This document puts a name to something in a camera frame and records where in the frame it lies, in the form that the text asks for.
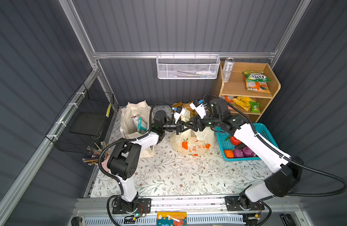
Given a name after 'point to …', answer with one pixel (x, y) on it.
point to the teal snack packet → (142, 126)
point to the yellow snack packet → (243, 102)
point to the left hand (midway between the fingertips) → (193, 125)
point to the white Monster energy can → (135, 119)
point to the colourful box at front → (171, 219)
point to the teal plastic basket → (263, 130)
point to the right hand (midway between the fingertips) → (189, 122)
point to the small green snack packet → (254, 107)
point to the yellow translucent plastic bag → (192, 142)
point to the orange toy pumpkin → (229, 153)
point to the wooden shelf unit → (236, 86)
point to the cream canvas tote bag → (147, 153)
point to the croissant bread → (176, 105)
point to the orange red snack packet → (229, 101)
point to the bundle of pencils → (95, 153)
